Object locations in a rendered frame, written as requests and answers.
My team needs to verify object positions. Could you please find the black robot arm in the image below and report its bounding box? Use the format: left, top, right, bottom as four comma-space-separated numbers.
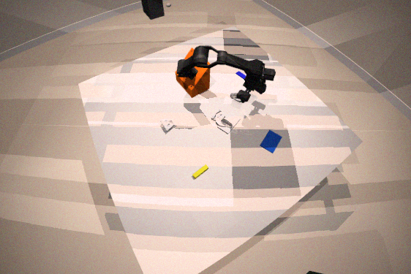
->
176, 45, 276, 94

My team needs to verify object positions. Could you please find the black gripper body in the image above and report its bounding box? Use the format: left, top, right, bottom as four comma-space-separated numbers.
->
237, 77, 257, 102

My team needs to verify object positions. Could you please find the blue block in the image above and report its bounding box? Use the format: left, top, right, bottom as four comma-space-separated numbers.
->
260, 130, 282, 153

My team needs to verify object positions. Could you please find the yellow flat bar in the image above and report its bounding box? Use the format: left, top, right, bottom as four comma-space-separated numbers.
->
192, 164, 208, 178

